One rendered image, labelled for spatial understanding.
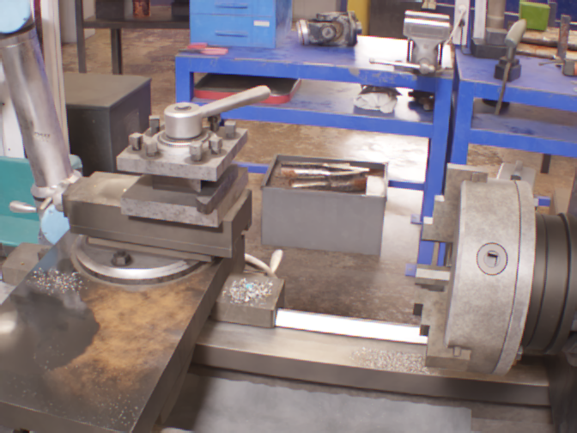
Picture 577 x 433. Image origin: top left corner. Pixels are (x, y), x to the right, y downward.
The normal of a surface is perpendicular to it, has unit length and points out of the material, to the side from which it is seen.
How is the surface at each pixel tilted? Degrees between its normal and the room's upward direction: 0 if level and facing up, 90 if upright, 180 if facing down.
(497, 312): 76
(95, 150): 90
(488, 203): 17
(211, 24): 90
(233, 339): 0
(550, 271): 50
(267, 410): 10
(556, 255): 35
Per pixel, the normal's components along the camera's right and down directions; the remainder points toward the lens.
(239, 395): -0.19, -0.81
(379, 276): 0.01, -0.88
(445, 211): -0.21, 0.30
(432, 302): -0.06, -0.67
